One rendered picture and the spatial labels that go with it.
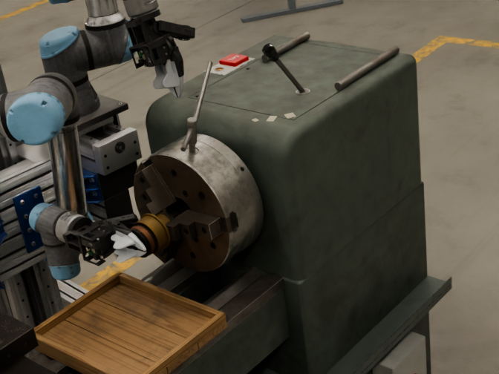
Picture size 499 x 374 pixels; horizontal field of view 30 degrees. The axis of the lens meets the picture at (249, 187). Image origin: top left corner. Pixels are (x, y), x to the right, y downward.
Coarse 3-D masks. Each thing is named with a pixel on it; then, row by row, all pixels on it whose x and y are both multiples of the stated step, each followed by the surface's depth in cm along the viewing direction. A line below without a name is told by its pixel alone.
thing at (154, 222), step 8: (144, 216) 216; (152, 216) 214; (160, 216) 216; (136, 224) 214; (144, 224) 212; (152, 224) 212; (160, 224) 213; (136, 232) 211; (144, 232) 211; (152, 232) 212; (160, 232) 213; (168, 232) 213; (144, 240) 210; (152, 240) 211; (160, 240) 213; (168, 240) 215; (152, 248) 212; (160, 248) 214; (144, 256) 213
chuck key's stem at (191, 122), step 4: (188, 120) 211; (192, 120) 211; (196, 120) 211; (188, 124) 211; (192, 124) 211; (196, 124) 212; (188, 128) 212; (196, 128) 212; (196, 132) 213; (192, 136) 213; (196, 136) 214; (192, 140) 213; (196, 140) 214; (192, 144) 214; (192, 148) 215; (192, 152) 216
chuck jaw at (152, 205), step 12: (144, 168) 218; (156, 168) 220; (144, 180) 219; (156, 180) 219; (144, 192) 217; (156, 192) 218; (168, 192) 220; (144, 204) 219; (156, 204) 217; (168, 204) 219
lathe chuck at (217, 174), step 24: (168, 168) 217; (192, 168) 212; (216, 168) 214; (192, 192) 215; (216, 192) 211; (240, 192) 215; (168, 216) 226; (240, 216) 215; (192, 240) 223; (216, 240) 217; (240, 240) 218; (192, 264) 228; (216, 264) 221
